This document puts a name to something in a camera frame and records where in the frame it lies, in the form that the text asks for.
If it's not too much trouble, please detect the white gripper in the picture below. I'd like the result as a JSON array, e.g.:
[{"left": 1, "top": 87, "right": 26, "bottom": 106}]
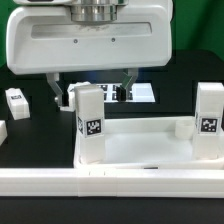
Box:
[{"left": 6, "top": 0, "right": 173, "bottom": 107}]

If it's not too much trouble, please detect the white desk top tray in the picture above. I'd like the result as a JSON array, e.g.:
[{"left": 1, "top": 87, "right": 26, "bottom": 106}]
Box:
[{"left": 74, "top": 116, "right": 224, "bottom": 170}]

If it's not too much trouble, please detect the fiducial marker sheet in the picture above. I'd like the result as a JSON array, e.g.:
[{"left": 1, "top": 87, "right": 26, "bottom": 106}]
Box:
[{"left": 99, "top": 83, "right": 155, "bottom": 103}]

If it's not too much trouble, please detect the white front fence rail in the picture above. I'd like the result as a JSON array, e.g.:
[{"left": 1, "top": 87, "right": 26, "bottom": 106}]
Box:
[{"left": 0, "top": 168, "right": 224, "bottom": 198}]

